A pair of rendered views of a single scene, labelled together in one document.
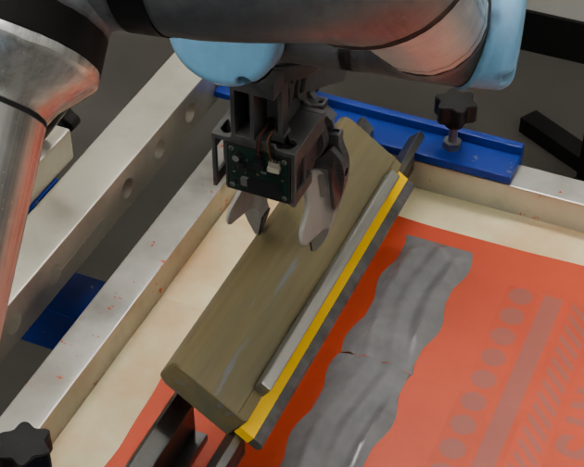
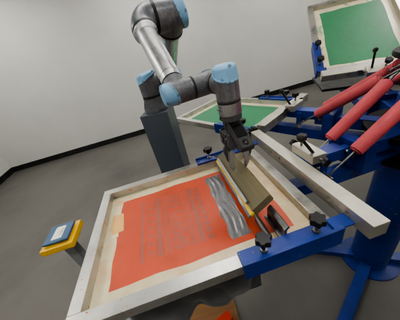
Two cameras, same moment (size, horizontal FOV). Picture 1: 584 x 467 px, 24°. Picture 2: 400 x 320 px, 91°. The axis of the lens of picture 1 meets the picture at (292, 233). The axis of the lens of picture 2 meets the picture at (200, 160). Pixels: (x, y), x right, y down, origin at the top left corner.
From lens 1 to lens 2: 1.43 m
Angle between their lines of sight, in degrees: 103
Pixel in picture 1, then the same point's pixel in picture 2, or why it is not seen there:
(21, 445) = not seen: hidden behind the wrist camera
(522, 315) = (207, 230)
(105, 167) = (303, 167)
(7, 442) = not seen: hidden behind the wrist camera
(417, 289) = (232, 218)
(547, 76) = not seen: outside the picture
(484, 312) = (215, 225)
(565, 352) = (192, 228)
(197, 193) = (296, 193)
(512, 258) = (222, 245)
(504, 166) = (242, 255)
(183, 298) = (270, 185)
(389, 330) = (227, 206)
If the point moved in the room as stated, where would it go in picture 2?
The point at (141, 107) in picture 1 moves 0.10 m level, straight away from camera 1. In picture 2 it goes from (329, 182) to (367, 193)
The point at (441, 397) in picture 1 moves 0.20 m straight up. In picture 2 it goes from (207, 203) to (196, 163)
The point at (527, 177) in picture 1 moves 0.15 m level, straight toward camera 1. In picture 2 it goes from (235, 262) to (211, 225)
